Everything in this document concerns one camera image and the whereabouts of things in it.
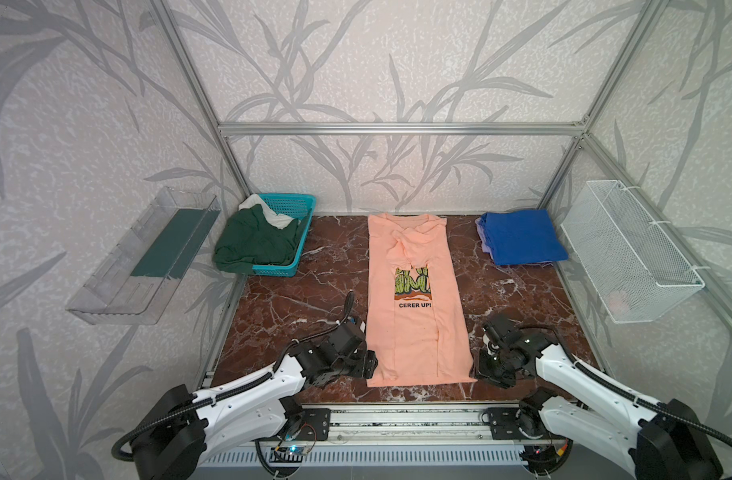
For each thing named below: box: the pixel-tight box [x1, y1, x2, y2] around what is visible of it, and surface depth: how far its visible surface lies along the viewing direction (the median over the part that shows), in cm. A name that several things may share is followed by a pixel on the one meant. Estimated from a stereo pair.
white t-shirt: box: [238, 193, 294, 230], surface depth 118 cm
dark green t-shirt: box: [212, 204, 312, 275], surface depth 106 cm
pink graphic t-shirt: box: [367, 214, 477, 387], surface depth 96 cm
